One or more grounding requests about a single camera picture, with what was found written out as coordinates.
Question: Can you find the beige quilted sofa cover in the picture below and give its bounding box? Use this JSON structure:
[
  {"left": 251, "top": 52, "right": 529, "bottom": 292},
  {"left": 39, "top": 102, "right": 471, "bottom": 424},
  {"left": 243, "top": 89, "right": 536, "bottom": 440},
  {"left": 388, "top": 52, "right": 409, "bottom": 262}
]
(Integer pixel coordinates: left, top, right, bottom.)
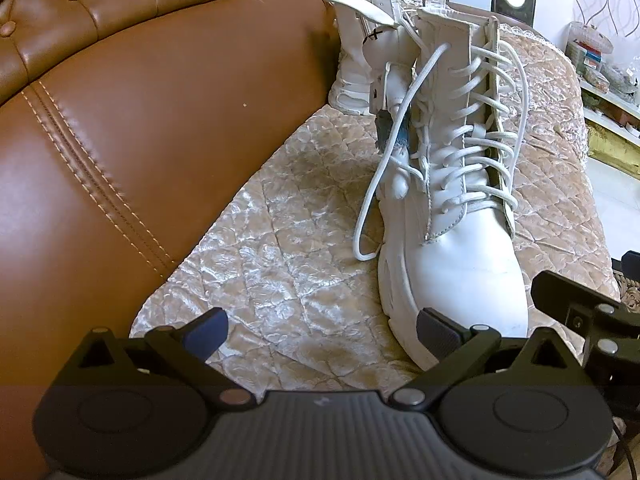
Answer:
[{"left": 129, "top": 0, "right": 621, "bottom": 396}]

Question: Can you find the cream cabinet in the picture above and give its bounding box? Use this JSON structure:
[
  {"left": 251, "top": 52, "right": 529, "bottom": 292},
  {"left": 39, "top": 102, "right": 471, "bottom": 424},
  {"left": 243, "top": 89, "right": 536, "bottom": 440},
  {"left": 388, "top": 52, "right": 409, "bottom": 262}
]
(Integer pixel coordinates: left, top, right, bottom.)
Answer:
[{"left": 580, "top": 77, "right": 640, "bottom": 141}]

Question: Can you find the black cable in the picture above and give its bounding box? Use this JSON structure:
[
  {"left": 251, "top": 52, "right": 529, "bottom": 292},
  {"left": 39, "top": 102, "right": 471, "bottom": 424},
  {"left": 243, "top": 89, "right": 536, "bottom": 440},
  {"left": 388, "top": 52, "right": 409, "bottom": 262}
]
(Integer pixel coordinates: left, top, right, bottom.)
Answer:
[{"left": 611, "top": 412, "right": 633, "bottom": 480}]

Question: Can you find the glass dish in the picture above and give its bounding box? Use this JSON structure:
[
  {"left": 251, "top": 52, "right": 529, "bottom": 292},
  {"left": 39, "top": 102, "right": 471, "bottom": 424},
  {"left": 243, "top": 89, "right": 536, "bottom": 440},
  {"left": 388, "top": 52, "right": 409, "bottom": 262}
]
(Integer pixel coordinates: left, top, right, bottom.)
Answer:
[{"left": 567, "top": 21, "right": 614, "bottom": 56}]

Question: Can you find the white shoelace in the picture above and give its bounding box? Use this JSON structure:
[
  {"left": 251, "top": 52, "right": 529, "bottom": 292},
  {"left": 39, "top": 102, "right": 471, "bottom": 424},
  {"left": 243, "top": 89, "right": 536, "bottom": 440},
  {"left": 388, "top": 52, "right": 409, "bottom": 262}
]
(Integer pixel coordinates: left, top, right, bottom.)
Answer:
[{"left": 352, "top": 42, "right": 526, "bottom": 262}]

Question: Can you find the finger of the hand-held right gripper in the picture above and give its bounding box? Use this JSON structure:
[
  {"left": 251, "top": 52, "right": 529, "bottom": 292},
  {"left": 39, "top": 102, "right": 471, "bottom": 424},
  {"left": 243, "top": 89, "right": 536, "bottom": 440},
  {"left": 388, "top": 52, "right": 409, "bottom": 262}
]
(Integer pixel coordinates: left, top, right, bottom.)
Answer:
[
  {"left": 531, "top": 270, "right": 640, "bottom": 333},
  {"left": 582, "top": 330, "right": 640, "bottom": 392}
]

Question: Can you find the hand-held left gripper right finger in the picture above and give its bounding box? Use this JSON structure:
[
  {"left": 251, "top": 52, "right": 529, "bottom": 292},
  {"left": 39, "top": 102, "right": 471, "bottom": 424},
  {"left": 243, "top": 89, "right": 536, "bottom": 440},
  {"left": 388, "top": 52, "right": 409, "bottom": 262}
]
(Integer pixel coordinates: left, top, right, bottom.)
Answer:
[{"left": 390, "top": 305, "right": 576, "bottom": 411}]

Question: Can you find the olive gold box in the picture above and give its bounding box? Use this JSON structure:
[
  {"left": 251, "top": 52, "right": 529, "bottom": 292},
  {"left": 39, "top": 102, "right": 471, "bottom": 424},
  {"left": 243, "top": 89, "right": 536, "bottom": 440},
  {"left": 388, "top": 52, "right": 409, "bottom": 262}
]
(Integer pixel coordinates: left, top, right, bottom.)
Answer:
[{"left": 587, "top": 125, "right": 640, "bottom": 181}]

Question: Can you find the white leather boot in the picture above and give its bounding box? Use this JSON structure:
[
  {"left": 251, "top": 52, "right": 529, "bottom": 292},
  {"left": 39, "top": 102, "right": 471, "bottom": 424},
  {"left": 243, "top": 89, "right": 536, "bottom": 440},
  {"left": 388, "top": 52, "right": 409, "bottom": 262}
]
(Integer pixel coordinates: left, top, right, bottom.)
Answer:
[
  {"left": 322, "top": 0, "right": 426, "bottom": 200},
  {"left": 377, "top": 0, "right": 532, "bottom": 368}
]

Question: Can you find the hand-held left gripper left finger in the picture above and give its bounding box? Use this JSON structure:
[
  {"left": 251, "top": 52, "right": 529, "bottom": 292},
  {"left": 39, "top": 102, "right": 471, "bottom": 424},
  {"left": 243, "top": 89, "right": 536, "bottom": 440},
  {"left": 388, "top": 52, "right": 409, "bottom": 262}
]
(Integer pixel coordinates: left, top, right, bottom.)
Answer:
[{"left": 65, "top": 307, "right": 257, "bottom": 408}]

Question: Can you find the brown leather sofa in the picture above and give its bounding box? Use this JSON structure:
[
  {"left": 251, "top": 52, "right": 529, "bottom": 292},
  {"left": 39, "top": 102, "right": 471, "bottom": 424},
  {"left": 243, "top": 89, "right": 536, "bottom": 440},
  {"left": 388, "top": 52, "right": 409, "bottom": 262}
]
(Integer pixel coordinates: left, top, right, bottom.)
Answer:
[{"left": 0, "top": 0, "right": 351, "bottom": 480}]

